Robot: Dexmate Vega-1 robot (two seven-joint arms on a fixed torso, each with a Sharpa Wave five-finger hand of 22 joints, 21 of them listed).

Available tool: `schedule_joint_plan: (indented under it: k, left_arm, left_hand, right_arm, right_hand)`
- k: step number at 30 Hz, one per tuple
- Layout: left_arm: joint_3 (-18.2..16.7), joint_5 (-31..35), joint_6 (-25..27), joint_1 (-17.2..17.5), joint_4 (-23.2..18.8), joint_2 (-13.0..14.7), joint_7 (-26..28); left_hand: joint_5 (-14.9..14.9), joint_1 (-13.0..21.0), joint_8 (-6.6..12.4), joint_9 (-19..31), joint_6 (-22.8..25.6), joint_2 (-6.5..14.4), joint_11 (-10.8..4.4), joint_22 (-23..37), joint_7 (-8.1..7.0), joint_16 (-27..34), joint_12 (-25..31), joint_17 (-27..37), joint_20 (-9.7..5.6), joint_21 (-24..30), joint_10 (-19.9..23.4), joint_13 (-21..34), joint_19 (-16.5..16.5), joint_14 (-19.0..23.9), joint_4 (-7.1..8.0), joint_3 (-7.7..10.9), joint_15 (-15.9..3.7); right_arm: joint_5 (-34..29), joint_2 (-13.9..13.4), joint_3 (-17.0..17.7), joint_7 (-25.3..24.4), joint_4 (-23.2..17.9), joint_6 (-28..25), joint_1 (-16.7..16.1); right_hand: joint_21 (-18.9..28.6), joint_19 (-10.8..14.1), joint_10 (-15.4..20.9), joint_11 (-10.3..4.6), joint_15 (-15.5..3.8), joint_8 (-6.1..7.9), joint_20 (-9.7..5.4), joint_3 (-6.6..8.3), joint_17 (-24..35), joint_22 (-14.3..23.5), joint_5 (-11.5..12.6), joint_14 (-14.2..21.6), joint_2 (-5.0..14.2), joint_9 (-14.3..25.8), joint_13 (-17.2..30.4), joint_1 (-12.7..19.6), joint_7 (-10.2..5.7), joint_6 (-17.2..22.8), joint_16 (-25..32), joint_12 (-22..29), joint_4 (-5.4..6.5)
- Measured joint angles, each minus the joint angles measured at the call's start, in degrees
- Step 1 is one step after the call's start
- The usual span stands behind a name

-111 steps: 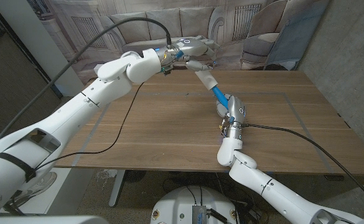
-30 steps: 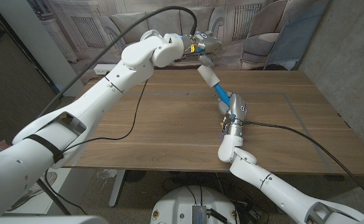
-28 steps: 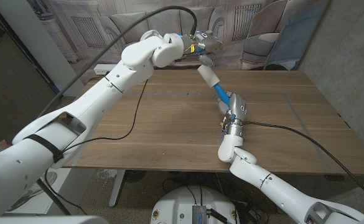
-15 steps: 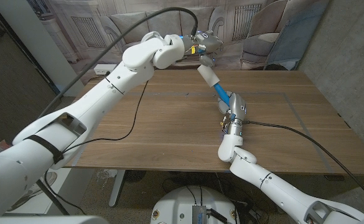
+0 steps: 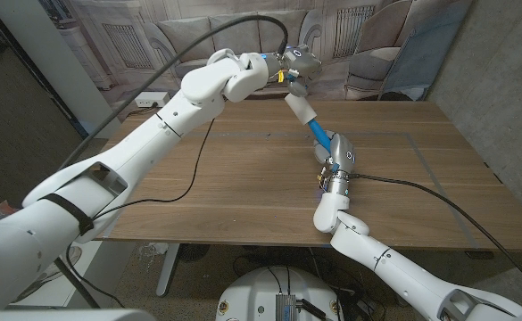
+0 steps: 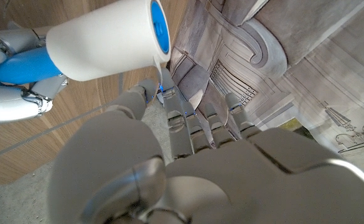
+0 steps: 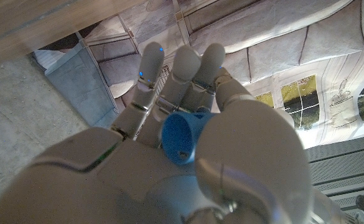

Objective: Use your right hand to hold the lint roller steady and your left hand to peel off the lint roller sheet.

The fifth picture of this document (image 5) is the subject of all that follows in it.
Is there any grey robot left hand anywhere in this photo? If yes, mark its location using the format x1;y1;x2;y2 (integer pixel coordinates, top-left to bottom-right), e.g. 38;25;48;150
278;43;324;98

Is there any blue handled lint roller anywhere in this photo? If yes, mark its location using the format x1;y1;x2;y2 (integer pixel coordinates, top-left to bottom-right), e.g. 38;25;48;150
283;92;333;152

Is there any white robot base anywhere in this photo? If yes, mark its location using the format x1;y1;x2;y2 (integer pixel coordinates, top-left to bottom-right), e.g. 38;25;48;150
215;266;345;321

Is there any printed living room backdrop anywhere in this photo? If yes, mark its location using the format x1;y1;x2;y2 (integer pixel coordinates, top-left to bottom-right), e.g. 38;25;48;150
37;0;474;121

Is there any wooden table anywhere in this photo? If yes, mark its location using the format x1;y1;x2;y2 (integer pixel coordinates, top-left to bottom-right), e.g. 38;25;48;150
99;98;522;309

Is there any white power outlet box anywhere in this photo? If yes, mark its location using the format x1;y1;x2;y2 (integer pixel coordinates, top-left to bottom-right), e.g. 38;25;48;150
134;91;171;109

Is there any silver module on base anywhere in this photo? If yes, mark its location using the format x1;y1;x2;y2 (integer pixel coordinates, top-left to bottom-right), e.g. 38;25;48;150
274;292;298;321

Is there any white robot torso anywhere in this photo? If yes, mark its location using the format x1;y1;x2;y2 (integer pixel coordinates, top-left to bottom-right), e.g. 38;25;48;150
0;309;157;321

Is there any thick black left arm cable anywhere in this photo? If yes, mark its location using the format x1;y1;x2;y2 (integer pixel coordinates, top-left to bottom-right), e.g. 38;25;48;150
57;14;290;173

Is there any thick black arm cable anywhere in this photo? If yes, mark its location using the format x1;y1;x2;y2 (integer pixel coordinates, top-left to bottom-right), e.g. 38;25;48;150
57;14;290;173
352;172;522;300

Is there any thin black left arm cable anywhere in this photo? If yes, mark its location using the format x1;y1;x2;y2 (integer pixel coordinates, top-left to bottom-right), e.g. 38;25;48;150
63;118;217;309

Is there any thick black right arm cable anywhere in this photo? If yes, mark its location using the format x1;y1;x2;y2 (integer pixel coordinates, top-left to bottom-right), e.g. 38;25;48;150
352;172;522;300

